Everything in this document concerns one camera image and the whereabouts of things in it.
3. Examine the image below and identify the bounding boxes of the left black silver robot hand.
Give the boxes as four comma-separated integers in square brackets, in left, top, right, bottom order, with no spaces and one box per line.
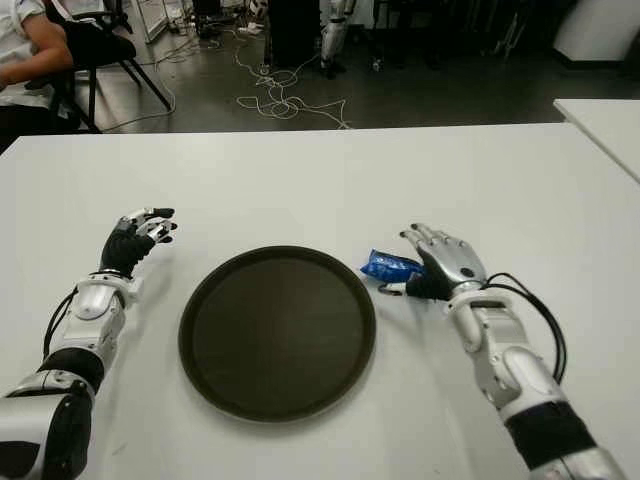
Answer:
[99,206,180,279]

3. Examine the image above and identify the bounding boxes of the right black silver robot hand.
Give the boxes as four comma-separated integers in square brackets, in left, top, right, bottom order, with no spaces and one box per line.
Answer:
[377,222,489,302]

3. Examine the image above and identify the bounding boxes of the blue Oreo cookie package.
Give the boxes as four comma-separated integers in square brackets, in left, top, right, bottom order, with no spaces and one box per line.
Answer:
[359,248,425,287]

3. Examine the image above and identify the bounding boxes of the round dark brown tray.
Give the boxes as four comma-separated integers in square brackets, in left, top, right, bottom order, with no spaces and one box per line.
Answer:
[178,245,377,425]

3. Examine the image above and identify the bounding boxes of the white side table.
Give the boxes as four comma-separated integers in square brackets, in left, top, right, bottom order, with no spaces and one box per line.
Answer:
[552,98,640,184]

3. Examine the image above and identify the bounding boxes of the black office chair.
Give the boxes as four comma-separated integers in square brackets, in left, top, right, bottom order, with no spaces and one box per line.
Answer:
[49,0,174,134]

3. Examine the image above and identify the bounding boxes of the white board panel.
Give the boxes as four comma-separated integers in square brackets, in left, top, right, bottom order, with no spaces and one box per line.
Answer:
[139,0,174,44]

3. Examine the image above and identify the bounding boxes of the seated person in white shirt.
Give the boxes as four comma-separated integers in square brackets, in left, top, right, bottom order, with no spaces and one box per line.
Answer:
[0,0,76,151]

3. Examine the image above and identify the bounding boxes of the white curved panel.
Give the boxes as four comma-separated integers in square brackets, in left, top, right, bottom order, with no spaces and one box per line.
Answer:
[552,0,640,76]

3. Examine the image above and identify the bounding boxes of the black cabinet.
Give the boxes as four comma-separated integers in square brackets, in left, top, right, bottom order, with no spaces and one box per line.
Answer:
[267,0,321,69]

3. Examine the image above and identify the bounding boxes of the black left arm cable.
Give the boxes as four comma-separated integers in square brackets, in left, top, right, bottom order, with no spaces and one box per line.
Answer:
[42,292,77,359]

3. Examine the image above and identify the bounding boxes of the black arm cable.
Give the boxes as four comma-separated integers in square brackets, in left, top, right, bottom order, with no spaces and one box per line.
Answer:
[482,272,569,384]
[42,292,77,359]

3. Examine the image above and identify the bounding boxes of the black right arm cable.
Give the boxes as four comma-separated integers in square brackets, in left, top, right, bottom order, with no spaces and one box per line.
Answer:
[482,272,569,384]

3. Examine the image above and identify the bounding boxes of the tangled white floor cable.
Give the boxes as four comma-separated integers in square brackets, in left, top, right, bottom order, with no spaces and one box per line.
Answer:
[232,27,354,130]

